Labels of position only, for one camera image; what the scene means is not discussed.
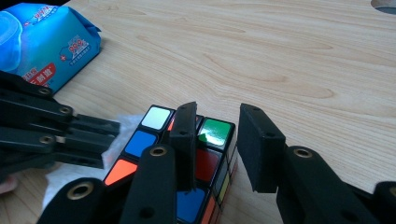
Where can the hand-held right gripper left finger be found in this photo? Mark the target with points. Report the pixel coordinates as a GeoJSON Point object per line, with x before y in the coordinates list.
{"type": "Point", "coordinates": [186, 140]}

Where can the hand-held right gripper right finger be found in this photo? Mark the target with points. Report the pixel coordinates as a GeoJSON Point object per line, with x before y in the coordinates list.
{"type": "Point", "coordinates": [261, 155]}

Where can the white wet wipe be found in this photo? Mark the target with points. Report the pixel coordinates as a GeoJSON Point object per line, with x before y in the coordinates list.
{"type": "Point", "coordinates": [71, 180]}

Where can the multicoloured puzzle cube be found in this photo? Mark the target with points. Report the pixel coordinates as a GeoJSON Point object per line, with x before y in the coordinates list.
{"type": "Point", "coordinates": [140, 143]}

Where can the blue wet wipes pack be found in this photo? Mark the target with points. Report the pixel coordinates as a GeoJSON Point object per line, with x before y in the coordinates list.
{"type": "Point", "coordinates": [56, 40]}

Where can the grey round table grommet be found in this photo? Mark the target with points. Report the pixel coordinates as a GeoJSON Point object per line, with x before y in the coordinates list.
{"type": "Point", "coordinates": [386, 5]}

